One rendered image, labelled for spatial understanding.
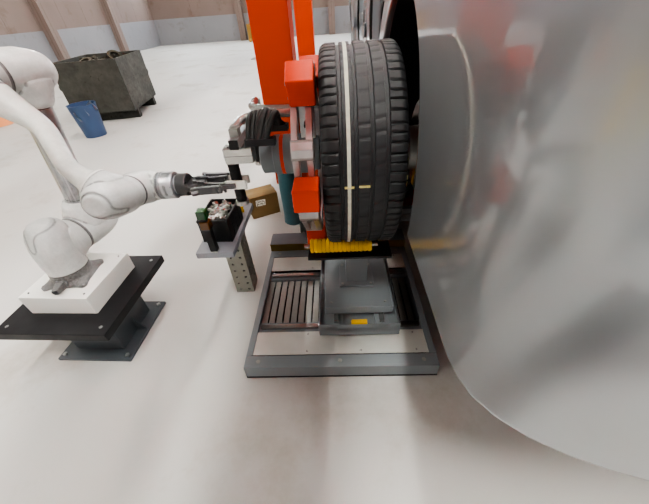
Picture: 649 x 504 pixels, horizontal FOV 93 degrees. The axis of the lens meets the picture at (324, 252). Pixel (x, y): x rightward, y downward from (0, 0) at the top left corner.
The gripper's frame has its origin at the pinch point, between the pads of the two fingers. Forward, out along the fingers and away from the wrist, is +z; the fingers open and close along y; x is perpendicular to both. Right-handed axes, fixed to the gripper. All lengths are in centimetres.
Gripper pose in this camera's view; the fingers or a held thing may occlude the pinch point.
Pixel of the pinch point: (238, 181)
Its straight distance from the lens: 108.5
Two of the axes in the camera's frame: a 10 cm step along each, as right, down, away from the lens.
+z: 10.0, -0.4, -0.5
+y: -0.2, 6.3, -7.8
